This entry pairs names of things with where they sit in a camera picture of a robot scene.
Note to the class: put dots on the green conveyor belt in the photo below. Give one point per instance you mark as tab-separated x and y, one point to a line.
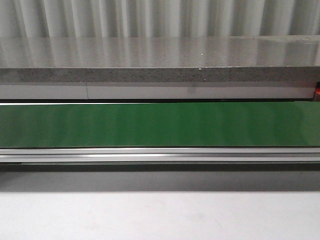
190	124

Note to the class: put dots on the grey speckled stone counter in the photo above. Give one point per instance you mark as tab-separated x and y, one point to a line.
292	58

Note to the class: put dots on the red orange object at edge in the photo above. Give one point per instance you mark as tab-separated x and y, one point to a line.
317	92

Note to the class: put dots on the white corrugated curtain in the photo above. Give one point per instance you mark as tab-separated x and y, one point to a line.
158	18

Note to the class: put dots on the aluminium conveyor front rail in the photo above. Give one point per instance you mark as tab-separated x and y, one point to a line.
159	155

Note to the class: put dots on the white conveyor back rail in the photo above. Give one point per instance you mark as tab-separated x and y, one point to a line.
158	91

